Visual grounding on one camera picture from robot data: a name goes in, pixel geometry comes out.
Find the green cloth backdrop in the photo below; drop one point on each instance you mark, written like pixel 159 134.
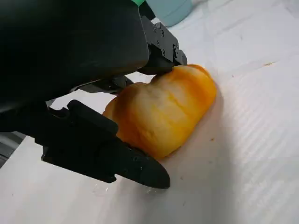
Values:
pixel 139 2

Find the pale green mug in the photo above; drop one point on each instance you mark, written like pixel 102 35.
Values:
pixel 170 11

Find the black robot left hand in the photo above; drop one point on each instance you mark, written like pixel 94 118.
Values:
pixel 70 42

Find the orange white toy bread roll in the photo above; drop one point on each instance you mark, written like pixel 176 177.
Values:
pixel 163 112

